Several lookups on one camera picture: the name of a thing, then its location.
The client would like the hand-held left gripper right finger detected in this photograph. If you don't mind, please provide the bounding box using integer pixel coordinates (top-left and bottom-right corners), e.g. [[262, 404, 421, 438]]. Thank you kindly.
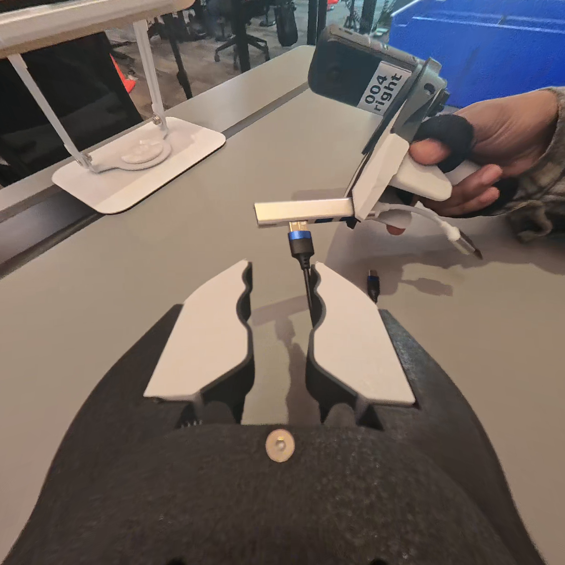
[[306, 261, 416, 423]]

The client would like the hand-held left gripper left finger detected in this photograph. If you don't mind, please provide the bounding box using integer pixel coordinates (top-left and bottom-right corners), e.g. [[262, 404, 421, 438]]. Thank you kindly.
[[143, 259, 257, 425]]

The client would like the silver usb hub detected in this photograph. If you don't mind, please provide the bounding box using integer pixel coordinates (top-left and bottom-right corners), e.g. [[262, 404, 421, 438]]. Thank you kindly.
[[254, 198, 483, 259]]

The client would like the black usb cable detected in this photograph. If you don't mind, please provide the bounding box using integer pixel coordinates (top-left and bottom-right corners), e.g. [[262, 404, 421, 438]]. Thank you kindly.
[[287, 219, 381, 328]]

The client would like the person's right hand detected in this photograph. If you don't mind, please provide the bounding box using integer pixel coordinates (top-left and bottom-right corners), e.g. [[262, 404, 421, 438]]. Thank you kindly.
[[386, 88, 560, 235]]

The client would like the black office chair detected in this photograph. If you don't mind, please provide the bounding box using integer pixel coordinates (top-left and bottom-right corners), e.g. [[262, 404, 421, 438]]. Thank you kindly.
[[214, 0, 271, 62]]

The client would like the blue plastic storage bin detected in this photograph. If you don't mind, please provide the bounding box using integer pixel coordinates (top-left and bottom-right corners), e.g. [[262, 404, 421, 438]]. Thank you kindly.
[[388, 0, 565, 109]]

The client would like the orange floor cone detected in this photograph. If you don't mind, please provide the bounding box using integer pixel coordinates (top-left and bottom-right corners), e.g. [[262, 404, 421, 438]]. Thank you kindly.
[[110, 53, 137, 93]]

